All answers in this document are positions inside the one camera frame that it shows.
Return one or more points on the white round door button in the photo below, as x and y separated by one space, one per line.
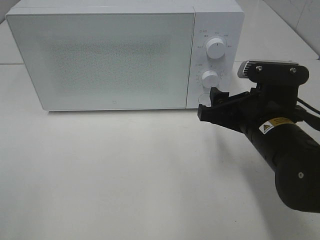
204 99

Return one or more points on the white microwave oven body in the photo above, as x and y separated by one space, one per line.
223 18

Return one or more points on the white microwave knob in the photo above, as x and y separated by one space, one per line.
215 47
210 79

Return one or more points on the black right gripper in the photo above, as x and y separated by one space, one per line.
269 120

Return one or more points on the white microwave door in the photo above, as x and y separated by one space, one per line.
106 61

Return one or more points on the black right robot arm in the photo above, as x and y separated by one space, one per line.
298 191

